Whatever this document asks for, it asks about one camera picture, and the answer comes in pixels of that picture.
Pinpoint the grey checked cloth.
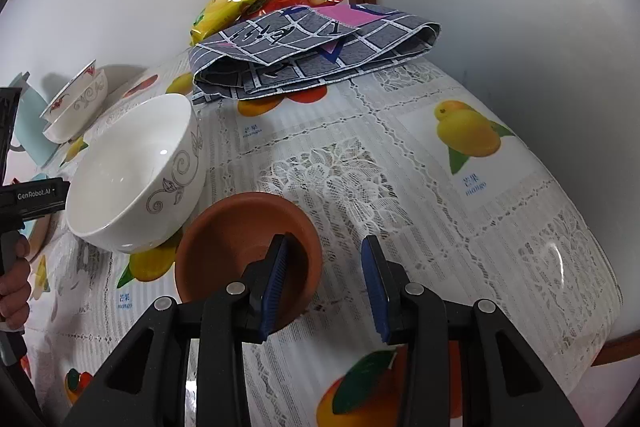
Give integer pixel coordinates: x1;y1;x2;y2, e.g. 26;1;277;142
190;3;443;104

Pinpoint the yellow snack bag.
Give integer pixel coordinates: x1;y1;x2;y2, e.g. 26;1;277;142
189;0;278;46

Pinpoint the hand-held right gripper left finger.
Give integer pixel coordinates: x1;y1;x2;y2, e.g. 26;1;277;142
60;232;291;427

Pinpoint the light blue thermos jug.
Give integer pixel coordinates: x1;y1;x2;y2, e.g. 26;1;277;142
10;72;61;168

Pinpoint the floral patterned bowl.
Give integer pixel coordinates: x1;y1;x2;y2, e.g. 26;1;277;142
40;59;98;124

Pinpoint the fruit print tablecloth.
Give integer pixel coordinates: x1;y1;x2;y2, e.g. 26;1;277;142
20;52;626;427

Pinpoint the brown wooden baseboard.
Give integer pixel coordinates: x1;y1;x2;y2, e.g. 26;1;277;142
590;307;640;365

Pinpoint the person's left hand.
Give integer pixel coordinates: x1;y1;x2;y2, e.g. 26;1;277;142
0;239;33;333

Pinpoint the small brown clay bowl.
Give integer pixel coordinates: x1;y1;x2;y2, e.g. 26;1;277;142
174;192;323;333

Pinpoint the white bowl grey scroll pattern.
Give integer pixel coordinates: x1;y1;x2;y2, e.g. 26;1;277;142
65;93;207;255
42;68;109;144

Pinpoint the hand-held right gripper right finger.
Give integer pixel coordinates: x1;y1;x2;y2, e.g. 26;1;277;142
361;234;586;427

